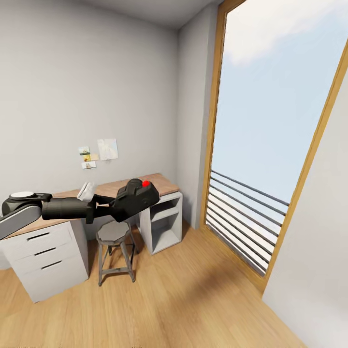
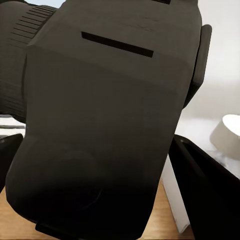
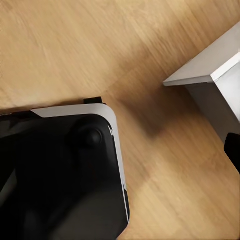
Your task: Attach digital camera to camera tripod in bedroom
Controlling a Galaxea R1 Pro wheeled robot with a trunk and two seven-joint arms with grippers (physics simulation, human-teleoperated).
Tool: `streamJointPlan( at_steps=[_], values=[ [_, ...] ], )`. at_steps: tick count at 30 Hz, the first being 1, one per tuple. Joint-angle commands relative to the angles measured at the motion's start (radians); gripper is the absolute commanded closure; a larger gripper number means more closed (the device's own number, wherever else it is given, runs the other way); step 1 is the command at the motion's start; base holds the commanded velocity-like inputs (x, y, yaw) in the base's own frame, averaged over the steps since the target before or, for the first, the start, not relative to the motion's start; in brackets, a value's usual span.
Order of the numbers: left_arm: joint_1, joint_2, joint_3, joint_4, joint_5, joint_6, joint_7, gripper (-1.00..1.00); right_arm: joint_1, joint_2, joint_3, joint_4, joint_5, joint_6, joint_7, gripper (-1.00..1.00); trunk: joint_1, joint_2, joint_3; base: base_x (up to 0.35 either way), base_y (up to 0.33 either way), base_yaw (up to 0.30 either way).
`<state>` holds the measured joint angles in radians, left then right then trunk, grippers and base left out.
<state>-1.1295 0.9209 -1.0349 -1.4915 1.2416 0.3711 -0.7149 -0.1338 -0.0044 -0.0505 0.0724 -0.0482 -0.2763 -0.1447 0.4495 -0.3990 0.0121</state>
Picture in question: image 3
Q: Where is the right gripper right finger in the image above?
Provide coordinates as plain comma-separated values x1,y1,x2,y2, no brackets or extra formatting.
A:
224,133,240,173

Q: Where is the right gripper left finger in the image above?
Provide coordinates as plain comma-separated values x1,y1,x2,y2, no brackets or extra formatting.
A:
0,133,26,193

